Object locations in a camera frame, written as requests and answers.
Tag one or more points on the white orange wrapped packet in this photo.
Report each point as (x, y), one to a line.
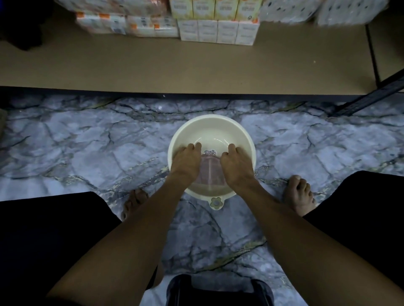
(166, 27)
(101, 22)
(140, 25)

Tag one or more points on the person's left hand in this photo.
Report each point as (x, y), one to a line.
(184, 164)

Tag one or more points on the pink cloth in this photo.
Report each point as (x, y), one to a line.
(210, 170)

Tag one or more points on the white carton box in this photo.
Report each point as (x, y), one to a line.
(227, 32)
(188, 30)
(207, 31)
(247, 33)

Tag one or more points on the person's right leg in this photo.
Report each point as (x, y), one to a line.
(366, 205)

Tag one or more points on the person's left fingers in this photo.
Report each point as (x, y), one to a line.
(194, 146)

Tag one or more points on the person's foot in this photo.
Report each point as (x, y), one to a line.
(299, 197)
(134, 203)

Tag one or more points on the person's right forearm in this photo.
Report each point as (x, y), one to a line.
(303, 249)

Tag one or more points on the black bag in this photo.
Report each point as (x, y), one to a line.
(22, 22)

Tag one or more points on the white dotted wrapped pack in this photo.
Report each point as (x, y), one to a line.
(350, 11)
(288, 10)

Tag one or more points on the person's right hand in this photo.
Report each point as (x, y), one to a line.
(237, 168)

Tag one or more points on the person's left forearm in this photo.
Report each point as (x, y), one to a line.
(132, 239)

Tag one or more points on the small brown shelf board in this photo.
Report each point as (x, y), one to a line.
(386, 50)

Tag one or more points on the large brown shelf board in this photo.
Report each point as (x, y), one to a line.
(189, 66)

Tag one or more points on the yellow carton box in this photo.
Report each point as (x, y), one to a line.
(225, 8)
(248, 9)
(203, 8)
(181, 8)

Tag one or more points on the person's leg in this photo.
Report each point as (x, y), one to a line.
(366, 205)
(47, 239)

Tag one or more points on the person's right fingers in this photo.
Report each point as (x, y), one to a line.
(228, 149)

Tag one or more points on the person's left leg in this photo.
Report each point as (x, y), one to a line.
(47, 239)

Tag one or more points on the person's left foot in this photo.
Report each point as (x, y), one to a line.
(134, 203)

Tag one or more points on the cream plastic wash basin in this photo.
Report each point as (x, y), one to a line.
(211, 129)

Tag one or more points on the black stool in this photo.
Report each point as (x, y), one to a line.
(217, 294)

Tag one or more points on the person's right foot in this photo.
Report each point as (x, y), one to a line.
(299, 197)

